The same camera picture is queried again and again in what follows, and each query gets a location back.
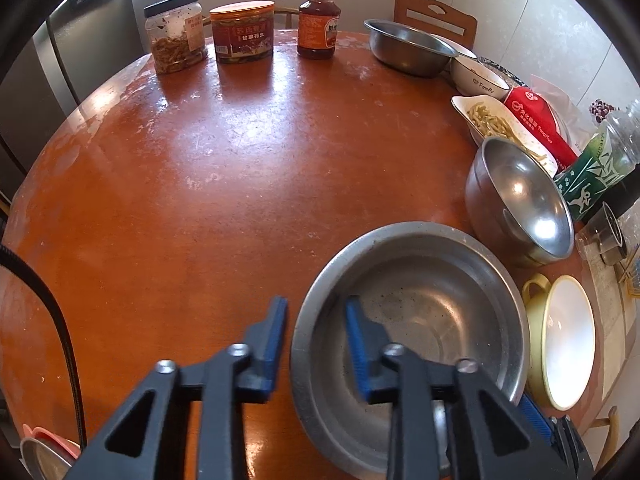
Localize clear jar with black lid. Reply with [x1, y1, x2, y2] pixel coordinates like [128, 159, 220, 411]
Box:
[144, 0, 209, 75]

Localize large steel bowl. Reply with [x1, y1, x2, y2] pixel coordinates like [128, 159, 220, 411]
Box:
[290, 221, 531, 480]

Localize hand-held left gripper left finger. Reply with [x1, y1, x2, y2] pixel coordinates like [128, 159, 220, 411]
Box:
[62, 296, 290, 480]

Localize yellow bowl with handle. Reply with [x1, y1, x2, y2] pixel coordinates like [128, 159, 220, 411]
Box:
[521, 274, 597, 411]

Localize jar with red lid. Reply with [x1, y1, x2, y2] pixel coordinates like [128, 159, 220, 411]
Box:
[209, 0, 277, 65]

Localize deep steel bowl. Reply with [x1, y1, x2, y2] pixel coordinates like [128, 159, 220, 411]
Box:
[465, 136, 576, 268]

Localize clear plastic bag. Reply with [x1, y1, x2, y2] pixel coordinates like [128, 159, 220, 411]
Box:
[530, 74, 591, 146]

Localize white paper sheet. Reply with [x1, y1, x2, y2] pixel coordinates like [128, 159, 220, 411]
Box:
[587, 255, 636, 401]

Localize clear plastic cup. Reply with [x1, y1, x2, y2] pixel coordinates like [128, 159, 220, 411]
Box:
[575, 202, 626, 261]

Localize white ceramic bowl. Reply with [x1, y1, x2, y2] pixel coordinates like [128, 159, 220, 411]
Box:
[450, 55, 511, 101]

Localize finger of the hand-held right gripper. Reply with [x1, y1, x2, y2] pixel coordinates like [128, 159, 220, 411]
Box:
[517, 392, 596, 480]

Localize black thermos flask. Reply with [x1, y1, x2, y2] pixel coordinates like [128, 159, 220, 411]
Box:
[582, 165, 640, 233]

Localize grey refrigerator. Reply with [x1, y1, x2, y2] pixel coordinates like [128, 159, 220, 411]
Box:
[0, 0, 151, 196]

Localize black cable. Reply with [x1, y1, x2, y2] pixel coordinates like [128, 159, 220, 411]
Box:
[0, 244, 87, 448]

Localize shallow steel dish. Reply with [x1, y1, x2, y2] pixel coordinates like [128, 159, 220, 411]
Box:
[20, 436, 73, 480]

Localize brown sauce bottle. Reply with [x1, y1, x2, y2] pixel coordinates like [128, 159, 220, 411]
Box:
[296, 0, 338, 61]

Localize clear bottle with green label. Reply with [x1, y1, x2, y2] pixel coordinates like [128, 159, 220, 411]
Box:
[554, 100, 640, 223]

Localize white plate with food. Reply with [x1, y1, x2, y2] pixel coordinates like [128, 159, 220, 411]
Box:
[451, 95, 558, 178]

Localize chair with curved yellow frame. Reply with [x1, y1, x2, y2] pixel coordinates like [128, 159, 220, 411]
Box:
[275, 2, 301, 28]
[580, 405, 621, 476]

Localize small steel cup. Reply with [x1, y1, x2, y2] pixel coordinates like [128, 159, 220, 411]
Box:
[602, 242, 630, 267]

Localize red snack packet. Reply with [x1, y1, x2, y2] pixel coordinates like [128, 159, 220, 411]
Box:
[502, 86, 581, 168]

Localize dark patterned plate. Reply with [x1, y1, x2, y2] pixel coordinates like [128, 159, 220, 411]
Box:
[477, 55, 531, 88]

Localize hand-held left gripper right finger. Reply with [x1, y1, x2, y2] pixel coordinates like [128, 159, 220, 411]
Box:
[345, 296, 571, 480]

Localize dark dotted bag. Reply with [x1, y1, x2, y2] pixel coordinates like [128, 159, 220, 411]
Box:
[589, 99, 617, 123]

